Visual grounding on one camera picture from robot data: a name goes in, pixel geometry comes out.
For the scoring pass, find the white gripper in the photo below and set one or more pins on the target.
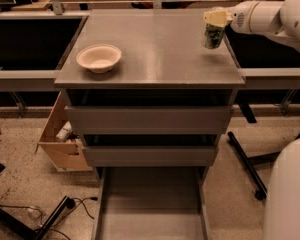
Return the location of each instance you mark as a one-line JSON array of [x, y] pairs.
[[242, 18]]

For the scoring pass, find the green soda can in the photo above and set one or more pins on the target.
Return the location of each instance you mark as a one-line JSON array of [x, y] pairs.
[[213, 36]]

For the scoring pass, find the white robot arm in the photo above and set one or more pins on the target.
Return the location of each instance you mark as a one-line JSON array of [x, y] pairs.
[[282, 208]]

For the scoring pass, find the grey drawer cabinet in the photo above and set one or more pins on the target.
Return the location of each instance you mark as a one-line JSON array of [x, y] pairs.
[[142, 91]]

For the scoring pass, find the grey top drawer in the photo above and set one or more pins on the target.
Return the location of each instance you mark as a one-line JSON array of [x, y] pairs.
[[149, 111]]

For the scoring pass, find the grey drawer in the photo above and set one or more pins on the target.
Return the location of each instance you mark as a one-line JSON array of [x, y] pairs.
[[150, 150], [149, 111], [151, 203]]

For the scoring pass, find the grey middle drawer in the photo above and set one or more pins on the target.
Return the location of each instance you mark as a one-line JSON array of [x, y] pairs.
[[150, 150]]

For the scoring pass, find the grey bottom drawer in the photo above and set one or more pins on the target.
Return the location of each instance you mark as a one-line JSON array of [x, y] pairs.
[[151, 203]]

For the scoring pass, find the white paper bowl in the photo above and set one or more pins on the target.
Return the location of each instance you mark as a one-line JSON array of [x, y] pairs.
[[99, 58]]

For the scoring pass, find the black stand right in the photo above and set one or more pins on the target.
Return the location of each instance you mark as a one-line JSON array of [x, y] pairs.
[[259, 144]]

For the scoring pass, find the black stand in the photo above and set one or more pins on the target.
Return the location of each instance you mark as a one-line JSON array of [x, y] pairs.
[[259, 144], [30, 222]]

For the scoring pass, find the white bottle in box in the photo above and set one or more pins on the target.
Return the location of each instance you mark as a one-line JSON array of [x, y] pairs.
[[64, 132]]

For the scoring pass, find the black stand left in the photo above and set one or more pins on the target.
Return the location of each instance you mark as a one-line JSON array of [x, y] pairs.
[[30, 222]]

